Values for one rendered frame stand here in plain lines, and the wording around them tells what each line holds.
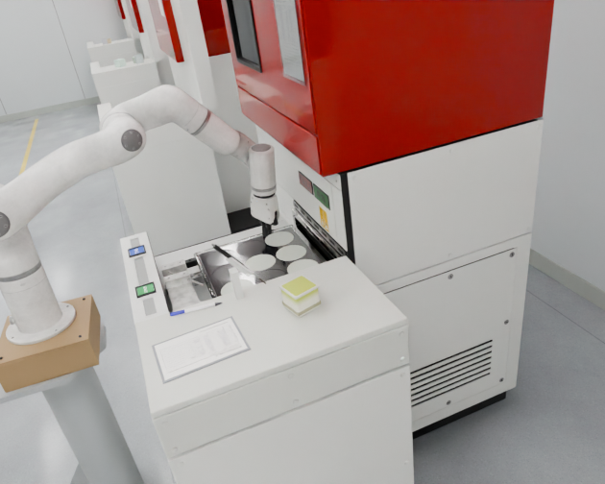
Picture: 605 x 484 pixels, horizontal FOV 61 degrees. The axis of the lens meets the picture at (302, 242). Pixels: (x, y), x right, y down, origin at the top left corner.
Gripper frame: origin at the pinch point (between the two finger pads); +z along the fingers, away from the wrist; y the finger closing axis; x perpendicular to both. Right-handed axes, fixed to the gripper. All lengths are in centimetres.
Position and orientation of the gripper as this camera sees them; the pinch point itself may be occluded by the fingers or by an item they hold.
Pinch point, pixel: (266, 229)
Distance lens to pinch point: 183.2
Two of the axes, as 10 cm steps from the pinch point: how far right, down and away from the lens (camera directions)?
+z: 0.2, 8.2, 5.7
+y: 7.6, 3.6, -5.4
